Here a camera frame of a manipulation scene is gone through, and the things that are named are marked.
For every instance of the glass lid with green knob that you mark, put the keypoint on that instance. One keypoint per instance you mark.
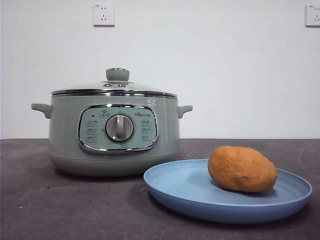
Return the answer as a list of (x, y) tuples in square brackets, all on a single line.
[(117, 75)]

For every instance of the brown potato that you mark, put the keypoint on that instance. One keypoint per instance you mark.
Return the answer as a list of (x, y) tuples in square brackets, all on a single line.
[(240, 170)]

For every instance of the pale green electric steamer pot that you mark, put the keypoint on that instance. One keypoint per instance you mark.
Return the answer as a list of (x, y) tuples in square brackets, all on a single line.
[(65, 140)]

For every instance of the white wall socket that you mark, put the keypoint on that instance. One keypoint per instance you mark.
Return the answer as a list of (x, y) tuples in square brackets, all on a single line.
[(104, 15), (313, 15)]

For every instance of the blue round plate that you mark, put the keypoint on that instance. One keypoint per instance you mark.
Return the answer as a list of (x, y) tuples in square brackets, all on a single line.
[(190, 195)]

